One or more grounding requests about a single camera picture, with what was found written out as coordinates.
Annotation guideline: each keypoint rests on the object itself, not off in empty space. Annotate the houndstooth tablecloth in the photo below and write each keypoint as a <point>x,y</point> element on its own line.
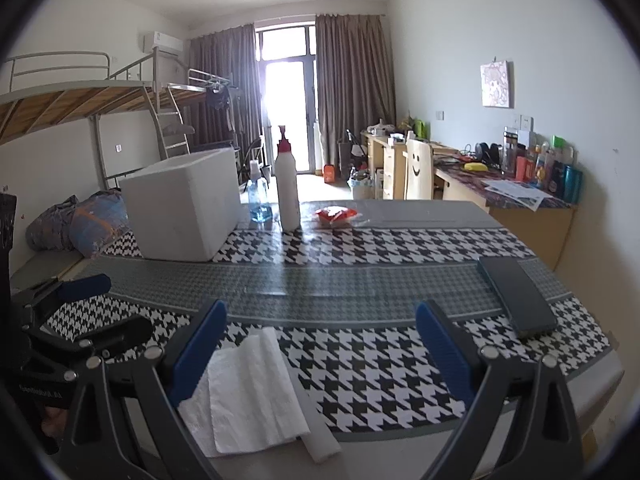
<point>360,280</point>

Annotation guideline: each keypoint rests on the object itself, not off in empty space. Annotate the white printed papers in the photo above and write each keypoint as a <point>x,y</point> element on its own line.
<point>515,192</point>

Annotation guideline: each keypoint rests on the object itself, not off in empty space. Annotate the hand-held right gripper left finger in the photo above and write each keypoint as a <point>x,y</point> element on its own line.
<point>200,350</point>

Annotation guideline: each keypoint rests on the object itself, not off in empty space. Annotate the grey metal bed ladder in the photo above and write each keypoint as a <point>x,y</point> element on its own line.
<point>170,120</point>

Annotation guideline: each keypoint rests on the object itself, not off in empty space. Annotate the large metal bunk bed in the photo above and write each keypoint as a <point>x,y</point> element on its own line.
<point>60,100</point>

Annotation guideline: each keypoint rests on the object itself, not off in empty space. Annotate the green bag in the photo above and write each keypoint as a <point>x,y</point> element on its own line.
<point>421,129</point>

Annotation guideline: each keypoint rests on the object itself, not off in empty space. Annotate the small metal bunk bed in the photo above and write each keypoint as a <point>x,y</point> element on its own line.
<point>200,82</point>

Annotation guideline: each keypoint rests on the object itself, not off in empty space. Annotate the black rectangular case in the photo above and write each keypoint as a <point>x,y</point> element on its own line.
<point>520,295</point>

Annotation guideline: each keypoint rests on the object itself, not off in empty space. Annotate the brown curtain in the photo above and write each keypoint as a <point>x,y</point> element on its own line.
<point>220,90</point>
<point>355,90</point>

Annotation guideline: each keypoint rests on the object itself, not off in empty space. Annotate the dark hanging clothes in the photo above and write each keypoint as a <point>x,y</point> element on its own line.
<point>219,97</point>

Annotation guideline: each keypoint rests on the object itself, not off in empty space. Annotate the wooden desk patterned cover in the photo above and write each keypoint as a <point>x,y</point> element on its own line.
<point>525,230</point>

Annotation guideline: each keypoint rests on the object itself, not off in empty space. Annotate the white paper towel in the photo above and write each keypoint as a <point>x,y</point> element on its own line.
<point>250,390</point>

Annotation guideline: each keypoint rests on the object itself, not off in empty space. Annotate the blue spray bottle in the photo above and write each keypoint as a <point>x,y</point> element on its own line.
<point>259,205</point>

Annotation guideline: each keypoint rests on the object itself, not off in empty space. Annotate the grey cloth bundle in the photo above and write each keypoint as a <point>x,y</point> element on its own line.
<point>50,225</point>

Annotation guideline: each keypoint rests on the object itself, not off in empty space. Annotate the cartoon wall picture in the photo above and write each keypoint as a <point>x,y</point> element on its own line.
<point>496,85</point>

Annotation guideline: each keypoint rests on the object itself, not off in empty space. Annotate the wooden smiley chair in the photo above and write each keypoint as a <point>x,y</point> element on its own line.
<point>419,170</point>

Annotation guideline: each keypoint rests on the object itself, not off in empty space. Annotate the row of toiletry bottles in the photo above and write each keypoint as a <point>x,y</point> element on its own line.
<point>550,170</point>

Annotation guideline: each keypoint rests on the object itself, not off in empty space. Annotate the white foam strip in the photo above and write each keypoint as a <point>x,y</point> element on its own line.
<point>320,447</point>

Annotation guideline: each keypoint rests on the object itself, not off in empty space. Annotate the white foam box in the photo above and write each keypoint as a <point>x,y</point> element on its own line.
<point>180,205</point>

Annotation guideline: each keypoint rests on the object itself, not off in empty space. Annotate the orange bucket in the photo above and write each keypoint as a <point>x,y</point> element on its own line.
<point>330,175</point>

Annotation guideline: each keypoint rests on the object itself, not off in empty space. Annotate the metal bucket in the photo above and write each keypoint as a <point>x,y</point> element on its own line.
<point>362,190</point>

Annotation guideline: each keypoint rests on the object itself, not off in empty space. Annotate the glass balcony door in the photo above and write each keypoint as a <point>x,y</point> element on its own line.
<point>290,95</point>

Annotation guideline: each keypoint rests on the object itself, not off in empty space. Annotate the white double wall socket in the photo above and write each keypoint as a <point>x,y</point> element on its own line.
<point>526,122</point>

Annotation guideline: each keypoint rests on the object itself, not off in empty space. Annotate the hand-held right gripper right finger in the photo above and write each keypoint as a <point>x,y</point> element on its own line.
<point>445,355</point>

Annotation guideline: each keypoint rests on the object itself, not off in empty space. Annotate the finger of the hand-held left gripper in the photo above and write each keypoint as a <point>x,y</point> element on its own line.
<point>85,285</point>
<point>115,332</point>

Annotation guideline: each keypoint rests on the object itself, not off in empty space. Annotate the white bottle red cap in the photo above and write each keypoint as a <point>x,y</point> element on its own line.
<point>287,195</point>

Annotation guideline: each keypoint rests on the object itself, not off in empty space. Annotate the white air conditioner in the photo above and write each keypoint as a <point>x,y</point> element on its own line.
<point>162,42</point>

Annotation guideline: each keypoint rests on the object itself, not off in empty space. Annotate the red white plastic packet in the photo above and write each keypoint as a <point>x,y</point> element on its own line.
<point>335,216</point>

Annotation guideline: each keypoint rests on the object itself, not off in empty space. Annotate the black folding chair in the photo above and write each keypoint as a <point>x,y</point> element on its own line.
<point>252,155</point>

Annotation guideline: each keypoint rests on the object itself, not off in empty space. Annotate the yellow object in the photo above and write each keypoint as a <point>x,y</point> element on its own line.
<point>475,166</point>

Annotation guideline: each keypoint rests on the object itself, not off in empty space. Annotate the blue orange patterned quilt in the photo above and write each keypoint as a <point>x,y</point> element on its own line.
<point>97,225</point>

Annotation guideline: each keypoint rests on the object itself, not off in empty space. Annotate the wooden desk with drawers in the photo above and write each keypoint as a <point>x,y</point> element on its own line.
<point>390,175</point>

